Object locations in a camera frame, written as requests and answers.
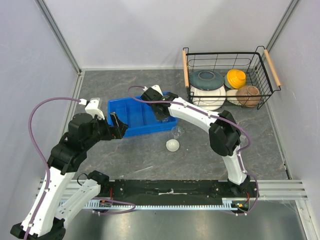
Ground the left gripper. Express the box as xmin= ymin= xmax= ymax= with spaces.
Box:
xmin=84 ymin=111 xmax=129 ymax=149

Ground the small glass bottle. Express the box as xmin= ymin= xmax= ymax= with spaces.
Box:
xmin=160 ymin=116 xmax=172 ymax=124

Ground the blue plastic divided bin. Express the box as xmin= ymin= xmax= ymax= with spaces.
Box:
xmin=107 ymin=97 xmax=178 ymax=138

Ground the small glass beaker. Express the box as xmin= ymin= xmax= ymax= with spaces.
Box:
xmin=171 ymin=126 xmax=185 ymax=140

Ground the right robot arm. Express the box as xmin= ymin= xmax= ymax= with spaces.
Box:
xmin=140 ymin=85 xmax=250 ymax=197

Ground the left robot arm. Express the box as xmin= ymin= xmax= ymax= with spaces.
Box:
xmin=10 ymin=112 xmax=129 ymax=240

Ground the white ceramic plate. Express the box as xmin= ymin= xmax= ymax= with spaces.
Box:
xmin=190 ymin=86 xmax=226 ymax=111

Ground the dark teal ceramic bowl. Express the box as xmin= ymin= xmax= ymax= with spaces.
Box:
xmin=189 ymin=69 xmax=225 ymax=91

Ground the speckled white bowl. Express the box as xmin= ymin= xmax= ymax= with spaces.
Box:
xmin=226 ymin=89 xmax=243 ymax=106

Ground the yellow ribbed bowl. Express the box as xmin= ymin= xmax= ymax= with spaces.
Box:
xmin=224 ymin=69 xmax=247 ymax=89

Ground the brown clay cup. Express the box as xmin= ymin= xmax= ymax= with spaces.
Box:
xmin=236 ymin=85 xmax=261 ymax=108

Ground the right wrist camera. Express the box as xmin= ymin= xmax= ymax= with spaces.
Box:
xmin=143 ymin=85 xmax=163 ymax=97

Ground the black wire basket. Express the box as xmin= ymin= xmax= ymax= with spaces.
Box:
xmin=182 ymin=45 xmax=282 ymax=111

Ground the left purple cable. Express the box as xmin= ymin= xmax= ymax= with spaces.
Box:
xmin=22 ymin=97 xmax=87 ymax=240

